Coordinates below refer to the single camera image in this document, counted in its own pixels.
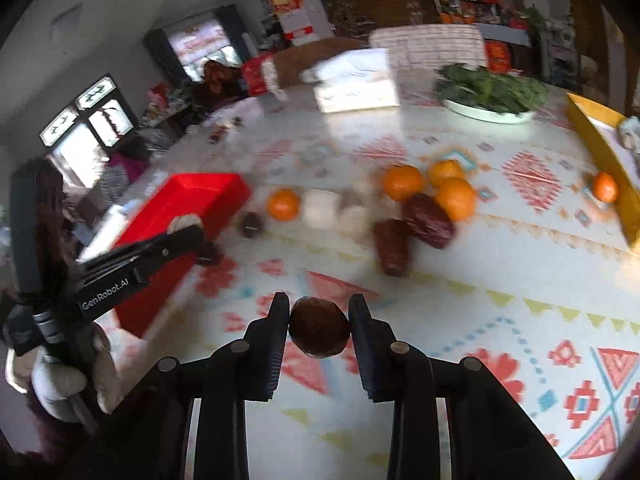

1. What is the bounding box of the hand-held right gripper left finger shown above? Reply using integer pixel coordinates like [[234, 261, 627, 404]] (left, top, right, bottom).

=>
[[65, 291, 291, 480]]

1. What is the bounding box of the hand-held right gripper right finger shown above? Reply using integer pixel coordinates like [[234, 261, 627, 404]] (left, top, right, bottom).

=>
[[348, 293, 576, 480]]

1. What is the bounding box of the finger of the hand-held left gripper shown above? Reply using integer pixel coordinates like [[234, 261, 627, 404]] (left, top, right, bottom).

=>
[[75, 224, 206, 292]]

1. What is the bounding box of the dark brown round fruit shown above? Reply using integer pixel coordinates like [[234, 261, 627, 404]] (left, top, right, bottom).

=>
[[197, 242, 224, 267], [288, 296, 352, 359], [237, 211, 265, 239]]

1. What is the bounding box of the white yam piece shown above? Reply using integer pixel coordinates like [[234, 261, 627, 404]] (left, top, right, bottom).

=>
[[350, 177, 381, 206], [302, 188, 341, 229], [337, 205, 371, 246], [167, 214, 203, 234]]

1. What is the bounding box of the red tray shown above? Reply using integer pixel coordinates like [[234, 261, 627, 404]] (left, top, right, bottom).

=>
[[80, 172, 252, 339]]

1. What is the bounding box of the dark red jujube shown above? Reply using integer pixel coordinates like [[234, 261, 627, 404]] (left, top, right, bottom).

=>
[[401, 193, 456, 251], [372, 218, 414, 277]]

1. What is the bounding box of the orange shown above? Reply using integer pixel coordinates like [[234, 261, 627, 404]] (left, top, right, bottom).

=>
[[592, 171, 620, 205], [266, 187, 302, 222], [426, 159, 466, 187], [436, 176, 477, 222], [382, 164, 426, 203]]

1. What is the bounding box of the person's left hand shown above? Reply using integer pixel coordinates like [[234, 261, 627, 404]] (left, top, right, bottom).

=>
[[4, 321, 124, 423]]

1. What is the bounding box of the magenta jacket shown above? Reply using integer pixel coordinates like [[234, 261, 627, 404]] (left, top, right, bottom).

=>
[[106, 152, 151, 196]]

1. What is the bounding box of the lattice window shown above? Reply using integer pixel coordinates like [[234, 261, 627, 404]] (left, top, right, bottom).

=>
[[39, 74, 137, 162]]

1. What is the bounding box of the patterned tablecloth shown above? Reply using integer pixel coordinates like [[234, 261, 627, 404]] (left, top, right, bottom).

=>
[[80, 70, 640, 480]]

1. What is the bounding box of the red cardboard box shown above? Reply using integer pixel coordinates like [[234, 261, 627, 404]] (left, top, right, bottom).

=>
[[242, 55, 279, 97]]

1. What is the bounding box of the glass door with curtains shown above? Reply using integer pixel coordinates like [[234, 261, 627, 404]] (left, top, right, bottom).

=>
[[144, 4, 252, 82]]

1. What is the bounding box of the white tissue pack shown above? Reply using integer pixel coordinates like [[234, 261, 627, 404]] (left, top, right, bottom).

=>
[[300, 48, 401, 114]]

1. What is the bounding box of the white plate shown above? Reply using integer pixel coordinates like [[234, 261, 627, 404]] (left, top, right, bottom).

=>
[[442, 97, 537, 125]]

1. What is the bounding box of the plate of green vegetables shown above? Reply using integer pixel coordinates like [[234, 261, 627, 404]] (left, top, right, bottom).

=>
[[434, 62, 549, 114]]

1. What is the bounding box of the yellow tray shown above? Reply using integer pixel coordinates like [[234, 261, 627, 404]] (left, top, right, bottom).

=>
[[566, 92, 640, 252]]

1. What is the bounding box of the shelf of goods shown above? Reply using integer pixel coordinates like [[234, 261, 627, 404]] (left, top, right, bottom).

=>
[[430, 0, 532, 32]]

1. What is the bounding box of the red wall calendar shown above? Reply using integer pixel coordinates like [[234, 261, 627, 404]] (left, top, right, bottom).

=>
[[269, 0, 319, 42]]

